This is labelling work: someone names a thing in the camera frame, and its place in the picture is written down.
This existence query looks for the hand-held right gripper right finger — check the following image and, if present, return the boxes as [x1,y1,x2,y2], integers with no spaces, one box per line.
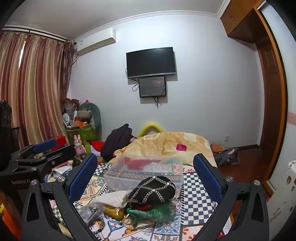
[191,153,271,241]

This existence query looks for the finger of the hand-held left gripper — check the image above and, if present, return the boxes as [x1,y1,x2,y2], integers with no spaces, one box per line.
[10,138,58,165]
[35,145,77,179]

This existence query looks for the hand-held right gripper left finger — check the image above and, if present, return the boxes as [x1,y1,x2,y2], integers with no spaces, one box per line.
[21,153,102,241]

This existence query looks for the clear plastic storage box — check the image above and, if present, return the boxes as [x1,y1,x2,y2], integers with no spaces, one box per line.
[103,154,184,198]

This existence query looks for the black hat with chain pattern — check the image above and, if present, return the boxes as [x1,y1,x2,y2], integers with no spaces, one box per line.
[128,176,176,206]

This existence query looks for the yellow soft shoe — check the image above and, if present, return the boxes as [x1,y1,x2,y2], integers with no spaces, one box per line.
[103,204,127,221]

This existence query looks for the red box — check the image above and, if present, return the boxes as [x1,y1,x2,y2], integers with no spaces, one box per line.
[53,136,68,147]

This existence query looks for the scattered papers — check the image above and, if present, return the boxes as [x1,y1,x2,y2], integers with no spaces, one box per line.
[47,161,73,184]

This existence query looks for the pink rabbit plush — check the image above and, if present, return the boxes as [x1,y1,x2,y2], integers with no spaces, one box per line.
[73,134,87,159]

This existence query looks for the patterned tile-print bed sheet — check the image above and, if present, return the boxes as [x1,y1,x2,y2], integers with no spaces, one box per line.
[44,162,234,241]

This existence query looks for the grey backpack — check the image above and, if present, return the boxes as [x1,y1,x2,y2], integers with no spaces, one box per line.
[211,143,240,168]

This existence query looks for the green shopping bag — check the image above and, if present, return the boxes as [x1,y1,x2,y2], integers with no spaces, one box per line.
[66,123,97,146]

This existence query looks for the small white plush toy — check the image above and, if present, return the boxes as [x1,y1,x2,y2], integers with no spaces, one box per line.
[62,113,73,127]

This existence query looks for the white cloth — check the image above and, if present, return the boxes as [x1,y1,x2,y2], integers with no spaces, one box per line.
[91,190,133,208]

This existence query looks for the grey glitter pouch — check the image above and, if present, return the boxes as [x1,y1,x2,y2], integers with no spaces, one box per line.
[77,204,105,224]

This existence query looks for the red cloth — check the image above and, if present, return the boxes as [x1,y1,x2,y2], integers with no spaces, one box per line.
[90,140,105,151]

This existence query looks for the grey-green plush toy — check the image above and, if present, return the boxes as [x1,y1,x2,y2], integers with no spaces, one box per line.
[77,102,102,131]

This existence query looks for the black garment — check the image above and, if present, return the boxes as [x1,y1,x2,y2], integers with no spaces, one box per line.
[101,123,138,163]

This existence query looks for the striped brown curtain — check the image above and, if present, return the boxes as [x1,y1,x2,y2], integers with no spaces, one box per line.
[0,31,75,150]

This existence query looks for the red fabric in box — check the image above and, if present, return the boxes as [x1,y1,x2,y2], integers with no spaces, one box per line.
[125,159,160,171]

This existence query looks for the yellow quilt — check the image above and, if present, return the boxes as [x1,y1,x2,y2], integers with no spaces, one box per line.
[113,131,218,168]

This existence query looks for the green knitted cloth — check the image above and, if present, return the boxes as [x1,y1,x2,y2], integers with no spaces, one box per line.
[126,203,176,223]

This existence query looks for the white air conditioner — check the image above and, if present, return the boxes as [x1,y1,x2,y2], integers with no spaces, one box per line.
[74,27,116,56]

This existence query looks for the wooden overhead cabinet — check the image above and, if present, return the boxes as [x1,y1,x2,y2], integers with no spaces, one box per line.
[220,0,267,44]

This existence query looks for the dark bead bracelet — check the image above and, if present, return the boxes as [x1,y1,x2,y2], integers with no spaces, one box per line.
[89,215,106,235]

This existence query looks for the yellow foam ring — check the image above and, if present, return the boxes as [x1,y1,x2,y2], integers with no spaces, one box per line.
[138,123,164,138]

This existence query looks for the wooden door frame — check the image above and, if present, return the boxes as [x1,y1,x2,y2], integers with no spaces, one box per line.
[254,6,289,187]

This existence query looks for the small black wall monitor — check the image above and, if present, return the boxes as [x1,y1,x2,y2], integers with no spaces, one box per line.
[138,76,167,98]

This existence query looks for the white curtain rail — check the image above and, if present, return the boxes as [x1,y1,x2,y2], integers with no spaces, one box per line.
[2,27,76,44]

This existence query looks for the black wall television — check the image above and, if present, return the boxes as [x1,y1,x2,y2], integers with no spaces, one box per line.
[126,47,177,79]

